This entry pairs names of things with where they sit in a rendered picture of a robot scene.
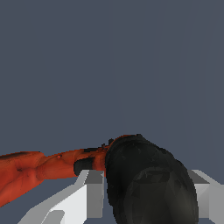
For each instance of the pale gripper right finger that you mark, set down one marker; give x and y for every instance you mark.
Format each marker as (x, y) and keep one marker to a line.
(208, 195)

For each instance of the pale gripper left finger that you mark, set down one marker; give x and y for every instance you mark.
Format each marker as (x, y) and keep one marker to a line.
(75, 198)

